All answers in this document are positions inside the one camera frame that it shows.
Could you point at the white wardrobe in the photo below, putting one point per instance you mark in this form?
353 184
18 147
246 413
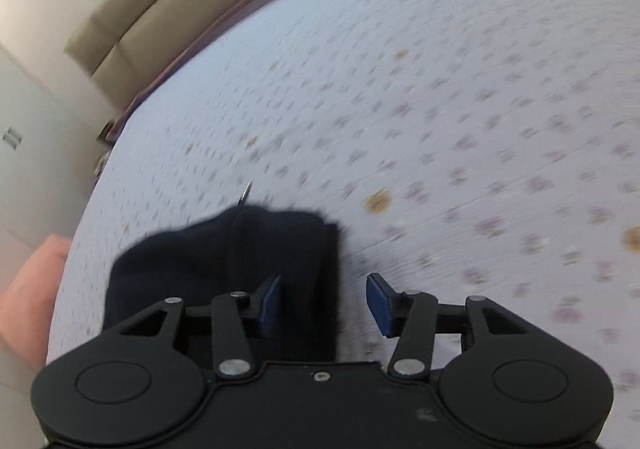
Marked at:
35 154

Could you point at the beige padded headboard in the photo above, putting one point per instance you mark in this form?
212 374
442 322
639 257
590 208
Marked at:
165 4

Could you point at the pink folded blanket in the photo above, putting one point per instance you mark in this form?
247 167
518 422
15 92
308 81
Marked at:
35 299

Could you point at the dark navy striped hoodie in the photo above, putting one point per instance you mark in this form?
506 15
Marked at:
200 269

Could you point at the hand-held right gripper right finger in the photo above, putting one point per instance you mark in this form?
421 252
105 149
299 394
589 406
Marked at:
381 304

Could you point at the bed with floral sheet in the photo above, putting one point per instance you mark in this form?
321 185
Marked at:
400 104

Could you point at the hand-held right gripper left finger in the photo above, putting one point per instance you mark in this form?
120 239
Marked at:
270 305

